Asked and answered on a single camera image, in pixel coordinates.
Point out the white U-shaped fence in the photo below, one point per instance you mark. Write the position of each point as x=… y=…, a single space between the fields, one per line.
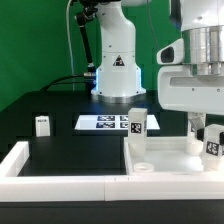
x=135 y=186

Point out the white square tabletop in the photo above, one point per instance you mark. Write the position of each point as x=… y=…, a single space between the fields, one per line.
x=165 y=155

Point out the AprilTag marker sheet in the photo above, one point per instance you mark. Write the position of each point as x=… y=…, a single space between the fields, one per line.
x=102 y=122

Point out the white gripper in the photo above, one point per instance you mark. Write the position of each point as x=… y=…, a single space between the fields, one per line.
x=179 y=90

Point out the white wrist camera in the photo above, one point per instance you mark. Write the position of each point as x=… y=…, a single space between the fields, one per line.
x=171 y=54

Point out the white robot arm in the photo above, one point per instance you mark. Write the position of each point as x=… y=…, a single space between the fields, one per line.
x=118 y=78

